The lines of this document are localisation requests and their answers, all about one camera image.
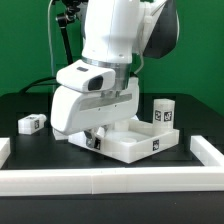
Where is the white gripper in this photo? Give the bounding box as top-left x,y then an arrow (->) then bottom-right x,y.
51,60 -> 139,149

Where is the white square tabletop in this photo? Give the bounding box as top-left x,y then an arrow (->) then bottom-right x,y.
68,119 -> 179,163

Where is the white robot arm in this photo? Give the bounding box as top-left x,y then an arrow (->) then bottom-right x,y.
51,0 -> 179,147

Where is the white thin cable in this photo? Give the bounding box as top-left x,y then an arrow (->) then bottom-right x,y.
47,0 -> 56,94

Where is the black cable bundle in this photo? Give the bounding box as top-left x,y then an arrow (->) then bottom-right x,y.
19,76 -> 58,94

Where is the white front fence wall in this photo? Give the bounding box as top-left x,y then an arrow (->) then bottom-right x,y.
0,167 -> 224,196

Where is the white fence wall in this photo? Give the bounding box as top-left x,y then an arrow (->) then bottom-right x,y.
0,167 -> 224,196
0,138 -> 11,169
190,136 -> 224,167

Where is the white left fence wall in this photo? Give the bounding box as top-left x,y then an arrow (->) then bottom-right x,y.
0,138 -> 11,169

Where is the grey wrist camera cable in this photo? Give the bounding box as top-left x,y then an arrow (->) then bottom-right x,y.
133,51 -> 146,77

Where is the white right fence wall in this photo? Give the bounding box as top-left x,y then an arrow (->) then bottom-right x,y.
190,136 -> 224,167

